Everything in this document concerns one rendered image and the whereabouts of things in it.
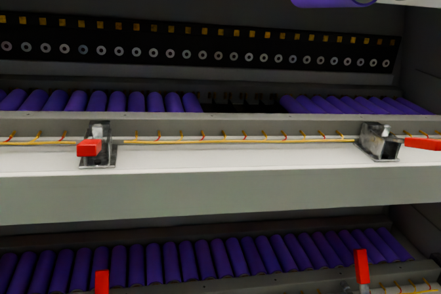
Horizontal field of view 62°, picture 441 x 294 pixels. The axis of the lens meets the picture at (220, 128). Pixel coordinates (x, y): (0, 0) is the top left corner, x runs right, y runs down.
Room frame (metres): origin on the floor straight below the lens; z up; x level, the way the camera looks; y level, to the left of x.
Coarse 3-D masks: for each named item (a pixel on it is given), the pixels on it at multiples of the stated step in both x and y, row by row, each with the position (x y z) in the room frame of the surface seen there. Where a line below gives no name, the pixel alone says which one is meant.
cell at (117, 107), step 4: (116, 92) 0.41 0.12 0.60; (120, 92) 0.41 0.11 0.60; (112, 96) 0.40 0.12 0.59; (116, 96) 0.40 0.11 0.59; (120, 96) 0.40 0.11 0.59; (124, 96) 0.41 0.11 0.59; (112, 100) 0.39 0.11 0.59; (116, 100) 0.38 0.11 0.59; (120, 100) 0.39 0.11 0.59; (124, 100) 0.40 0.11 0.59; (108, 104) 0.39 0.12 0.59; (112, 104) 0.37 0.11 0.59; (116, 104) 0.37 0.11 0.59; (120, 104) 0.38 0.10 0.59; (124, 104) 0.39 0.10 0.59; (108, 108) 0.37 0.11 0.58; (112, 108) 0.36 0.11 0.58; (116, 108) 0.36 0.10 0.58; (120, 108) 0.37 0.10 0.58; (124, 108) 0.38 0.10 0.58
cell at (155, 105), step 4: (152, 92) 0.42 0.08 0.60; (156, 92) 0.42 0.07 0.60; (148, 96) 0.42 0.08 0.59; (152, 96) 0.41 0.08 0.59; (156, 96) 0.41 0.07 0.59; (160, 96) 0.42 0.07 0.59; (148, 100) 0.41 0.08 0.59; (152, 100) 0.40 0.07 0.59; (156, 100) 0.40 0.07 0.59; (160, 100) 0.40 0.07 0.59; (148, 104) 0.39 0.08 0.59; (152, 104) 0.39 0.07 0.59; (156, 104) 0.38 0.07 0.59; (160, 104) 0.39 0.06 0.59; (148, 108) 0.38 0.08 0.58; (152, 108) 0.38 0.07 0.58; (156, 108) 0.37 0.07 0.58; (160, 108) 0.38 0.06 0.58; (164, 108) 0.39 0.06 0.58
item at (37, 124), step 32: (0, 128) 0.31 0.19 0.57; (32, 128) 0.32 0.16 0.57; (64, 128) 0.32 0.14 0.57; (128, 128) 0.33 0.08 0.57; (160, 128) 0.34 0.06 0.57; (192, 128) 0.35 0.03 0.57; (224, 128) 0.35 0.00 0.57; (256, 128) 0.36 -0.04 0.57; (288, 128) 0.37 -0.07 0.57; (320, 128) 0.38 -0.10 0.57; (352, 128) 0.39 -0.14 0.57; (416, 128) 0.40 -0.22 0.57
